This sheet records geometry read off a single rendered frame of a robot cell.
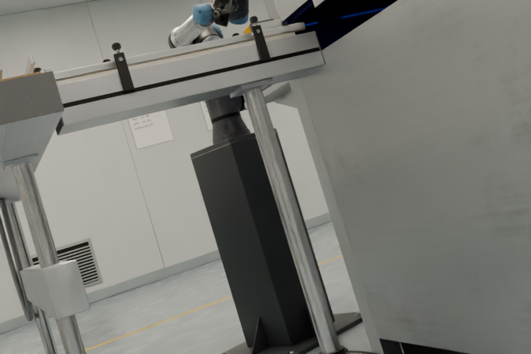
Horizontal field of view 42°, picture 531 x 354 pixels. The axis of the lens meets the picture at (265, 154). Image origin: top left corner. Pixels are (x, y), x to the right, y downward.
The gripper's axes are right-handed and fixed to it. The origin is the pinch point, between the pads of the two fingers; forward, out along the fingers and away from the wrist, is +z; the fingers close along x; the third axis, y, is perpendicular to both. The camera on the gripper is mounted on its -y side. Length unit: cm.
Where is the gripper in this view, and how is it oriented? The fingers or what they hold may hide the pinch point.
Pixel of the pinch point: (219, 11)
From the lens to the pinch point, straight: 241.3
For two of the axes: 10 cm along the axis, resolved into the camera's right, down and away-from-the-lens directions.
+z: -1.9, 4.8, -8.6
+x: 9.6, 2.9, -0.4
